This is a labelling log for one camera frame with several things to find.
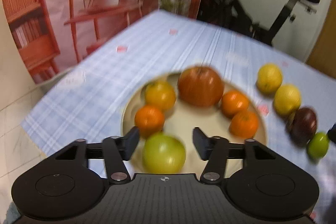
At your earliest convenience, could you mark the green round fruit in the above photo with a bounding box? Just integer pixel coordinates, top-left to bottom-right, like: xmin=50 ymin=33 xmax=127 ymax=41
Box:
xmin=307 ymin=132 xmax=329 ymax=161

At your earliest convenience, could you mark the orange tangerine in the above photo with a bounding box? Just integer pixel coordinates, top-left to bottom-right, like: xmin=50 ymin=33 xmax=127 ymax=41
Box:
xmin=221 ymin=90 xmax=249 ymax=118
xmin=229 ymin=110 xmax=259 ymax=139

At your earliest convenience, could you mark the small orange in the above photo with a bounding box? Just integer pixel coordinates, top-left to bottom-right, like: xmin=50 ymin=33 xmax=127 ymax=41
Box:
xmin=134 ymin=105 xmax=165 ymax=139

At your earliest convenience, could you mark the yellow-green round fruit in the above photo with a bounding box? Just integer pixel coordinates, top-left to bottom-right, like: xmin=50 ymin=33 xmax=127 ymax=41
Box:
xmin=142 ymin=133 xmax=186 ymax=174

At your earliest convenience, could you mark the cream round plate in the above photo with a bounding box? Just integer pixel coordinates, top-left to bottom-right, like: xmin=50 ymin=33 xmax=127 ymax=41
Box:
xmin=121 ymin=72 xmax=268 ymax=178

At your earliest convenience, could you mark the orange tangerine front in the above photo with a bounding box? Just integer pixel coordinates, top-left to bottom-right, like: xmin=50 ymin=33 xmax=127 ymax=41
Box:
xmin=221 ymin=90 xmax=249 ymax=118

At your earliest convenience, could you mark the yellow lemon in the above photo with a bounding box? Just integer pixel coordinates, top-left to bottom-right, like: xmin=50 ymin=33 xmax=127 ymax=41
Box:
xmin=273 ymin=84 xmax=301 ymax=117
xmin=256 ymin=63 xmax=282 ymax=95

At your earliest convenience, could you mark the red apple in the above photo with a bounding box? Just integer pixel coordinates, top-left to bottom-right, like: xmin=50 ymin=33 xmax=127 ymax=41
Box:
xmin=177 ymin=66 xmax=224 ymax=107

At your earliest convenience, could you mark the yellow-orange citrus fruit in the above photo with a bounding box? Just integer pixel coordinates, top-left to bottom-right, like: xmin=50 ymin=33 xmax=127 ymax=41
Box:
xmin=145 ymin=81 xmax=177 ymax=112

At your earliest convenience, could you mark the blue plaid tablecloth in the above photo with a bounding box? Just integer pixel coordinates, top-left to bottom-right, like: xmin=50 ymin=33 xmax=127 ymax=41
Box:
xmin=20 ymin=9 xmax=336 ymax=224

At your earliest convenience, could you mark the wooden door panel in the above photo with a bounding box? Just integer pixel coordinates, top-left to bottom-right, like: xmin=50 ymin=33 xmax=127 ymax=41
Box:
xmin=306 ymin=0 xmax=336 ymax=79

